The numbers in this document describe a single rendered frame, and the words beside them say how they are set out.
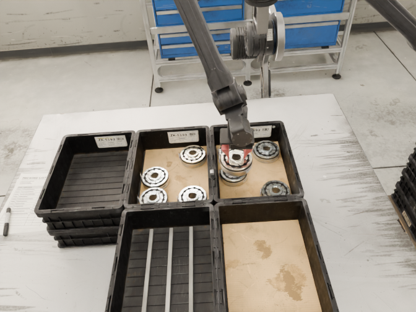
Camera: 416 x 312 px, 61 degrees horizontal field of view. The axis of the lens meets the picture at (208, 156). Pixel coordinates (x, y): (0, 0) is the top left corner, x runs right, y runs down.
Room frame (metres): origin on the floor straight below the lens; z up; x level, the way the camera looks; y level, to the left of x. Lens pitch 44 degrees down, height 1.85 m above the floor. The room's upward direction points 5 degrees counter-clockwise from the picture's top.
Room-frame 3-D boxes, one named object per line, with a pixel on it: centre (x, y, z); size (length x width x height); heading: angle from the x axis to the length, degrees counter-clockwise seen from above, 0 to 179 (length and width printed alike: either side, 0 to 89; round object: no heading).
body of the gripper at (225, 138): (0.80, -0.09, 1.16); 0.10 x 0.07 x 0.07; 84
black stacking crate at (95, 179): (0.93, 0.44, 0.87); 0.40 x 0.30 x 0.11; 179
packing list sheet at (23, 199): (0.99, 0.77, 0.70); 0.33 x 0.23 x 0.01; 179
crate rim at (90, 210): (0.93, 0.44, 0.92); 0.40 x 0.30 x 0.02; 179
